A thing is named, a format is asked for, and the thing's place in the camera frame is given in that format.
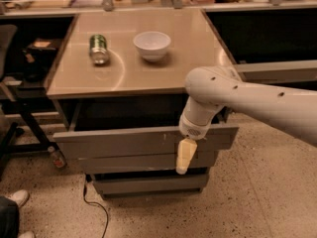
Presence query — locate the grey drawer cabinet with top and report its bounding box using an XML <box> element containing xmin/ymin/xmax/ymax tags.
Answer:
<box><xmin>44</xmin><ymin>7</ymin><xmax>246</xmax><ymax>200</ymax></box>

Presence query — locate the grey bottom drawer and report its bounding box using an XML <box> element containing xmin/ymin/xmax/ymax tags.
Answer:
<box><xmin>93</xmin><ymin>174</ymin><xmax>209</xmax><ymax>195</ymax></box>

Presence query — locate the small plastic bottle on floor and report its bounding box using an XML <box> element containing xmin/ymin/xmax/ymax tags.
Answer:
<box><xmin>48</xmin><ymin>146</ymin><xmax>66</xmax><ymax>169</ymax></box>

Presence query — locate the white sneaker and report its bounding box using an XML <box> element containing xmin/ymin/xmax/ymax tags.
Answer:
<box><xmin>9</xmin><ymin>189</ymin><xmax>30</xmax><ymax>208</ymax></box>
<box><xmin>17</xmin><ymin>231</ymin><xmax>36</xmax><ymax>238</ymax></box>

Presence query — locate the grey middle drawer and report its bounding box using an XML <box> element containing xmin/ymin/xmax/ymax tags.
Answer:
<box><xmin>79</xmin><ymin>151</ymin><xmax>218</xmax><ymax>174</ymax></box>

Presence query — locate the grey top drawer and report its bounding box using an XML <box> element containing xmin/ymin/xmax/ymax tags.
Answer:
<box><xmin>53</xmin><ymin>122</ymin><xmax>240</xmax><ymax>161</ymax></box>

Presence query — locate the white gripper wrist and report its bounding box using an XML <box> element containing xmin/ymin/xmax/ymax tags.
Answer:
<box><xmin>175</xmin><ymin>114</ymin><xmax>210</xmax><ymax>175</ymax></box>

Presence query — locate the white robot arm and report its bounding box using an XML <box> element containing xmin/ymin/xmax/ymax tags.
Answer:
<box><xmin>176</xmin><ymin>66</ymin><xmax>317</xmax><ymax>175</ymax></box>

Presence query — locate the black cable on floor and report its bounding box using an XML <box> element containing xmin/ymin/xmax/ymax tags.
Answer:
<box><xmin>82</xmin><ymin>174</ymin><xmax>111</xmax><ymax>238</ymax></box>

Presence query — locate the white bowl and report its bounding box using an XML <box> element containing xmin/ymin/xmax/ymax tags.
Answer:
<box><xmin>133</xmin><ymin>31</ymin><xmax>171</xmax><ymax>61</ymax></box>

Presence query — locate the grey drawer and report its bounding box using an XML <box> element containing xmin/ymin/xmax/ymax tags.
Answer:
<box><xmin>53</xmin><ymin>122</ymin><xmax>240</xmax><ymax>161</ymax></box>
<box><xmin>93</xmin><ymin>174</ymin><xmax>209</xmax><ymax>195</ymax></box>
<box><xmin>79</xmin><ymin>151</ymin><xmax>218</xmax><ymax>174</ymax></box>

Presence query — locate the green soda can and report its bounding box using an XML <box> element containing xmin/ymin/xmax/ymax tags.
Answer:
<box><xmin>89</xmin><ymin>34</ymin><xmax>109</xmax><ymax>65</ymax></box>

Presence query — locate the black box with label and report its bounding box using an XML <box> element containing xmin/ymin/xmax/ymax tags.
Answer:
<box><xmin>27</xmin><ymin>38</ymin><xmax>62</xmax><ymax>54</ymax></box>

